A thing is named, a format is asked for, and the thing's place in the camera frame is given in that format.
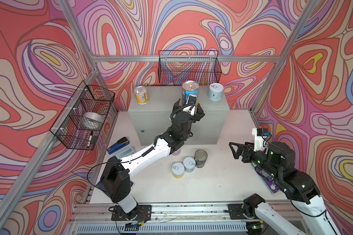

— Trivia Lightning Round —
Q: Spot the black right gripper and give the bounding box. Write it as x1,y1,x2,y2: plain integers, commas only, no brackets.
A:
228,141,280,179

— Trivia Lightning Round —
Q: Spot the blue label large can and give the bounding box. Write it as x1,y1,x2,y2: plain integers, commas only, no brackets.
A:
181,80,200,104

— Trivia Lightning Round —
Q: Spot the dark tomato can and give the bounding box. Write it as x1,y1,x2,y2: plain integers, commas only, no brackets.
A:
194,149,208,168

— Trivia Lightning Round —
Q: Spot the pale green white can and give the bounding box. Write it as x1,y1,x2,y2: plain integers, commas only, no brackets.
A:
208,83,224,101

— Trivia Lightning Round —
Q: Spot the yellow corn can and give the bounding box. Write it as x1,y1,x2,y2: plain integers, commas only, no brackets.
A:
134,86,149,105

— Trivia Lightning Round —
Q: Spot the pink white can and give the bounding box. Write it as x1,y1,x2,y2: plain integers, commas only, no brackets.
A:
172,148,181,156

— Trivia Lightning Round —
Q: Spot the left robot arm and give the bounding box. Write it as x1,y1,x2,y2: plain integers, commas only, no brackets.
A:
100,95,205,214

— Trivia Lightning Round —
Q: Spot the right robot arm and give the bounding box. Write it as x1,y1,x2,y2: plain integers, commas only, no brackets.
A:
229,128,340,235

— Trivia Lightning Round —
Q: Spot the grey metal cabinet box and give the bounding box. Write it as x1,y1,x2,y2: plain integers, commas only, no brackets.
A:
128,86,229,146

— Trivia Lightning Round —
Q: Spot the purple packet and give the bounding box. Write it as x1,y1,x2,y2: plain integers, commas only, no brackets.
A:
254,166,279,194

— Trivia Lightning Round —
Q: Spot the light blue white can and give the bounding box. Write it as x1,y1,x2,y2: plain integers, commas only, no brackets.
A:
183,157,196,173

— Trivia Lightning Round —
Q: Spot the white yellow can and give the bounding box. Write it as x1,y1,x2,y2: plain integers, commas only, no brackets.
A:
172,163,185,178

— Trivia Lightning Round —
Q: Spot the mint green calculator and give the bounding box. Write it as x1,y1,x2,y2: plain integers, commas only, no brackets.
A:
115,147,135,160

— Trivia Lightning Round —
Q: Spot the blue black stapler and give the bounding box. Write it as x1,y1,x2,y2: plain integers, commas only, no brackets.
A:
107,137,129,154

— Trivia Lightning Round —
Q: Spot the black marker pen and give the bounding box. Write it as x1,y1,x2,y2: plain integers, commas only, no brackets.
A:
87,132,93,147

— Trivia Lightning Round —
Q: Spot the black wire basket back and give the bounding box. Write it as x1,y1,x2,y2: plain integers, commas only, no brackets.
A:
158,49,222,86

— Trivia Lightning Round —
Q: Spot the black wire basket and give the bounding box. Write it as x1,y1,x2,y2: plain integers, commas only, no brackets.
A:
158,49,222,86
50,81,115,150

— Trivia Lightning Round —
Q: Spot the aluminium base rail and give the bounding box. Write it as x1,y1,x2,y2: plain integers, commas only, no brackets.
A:
67,201,307,235

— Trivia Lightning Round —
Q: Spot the black wire basket left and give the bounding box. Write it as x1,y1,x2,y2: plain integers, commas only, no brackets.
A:
50,81,115,150

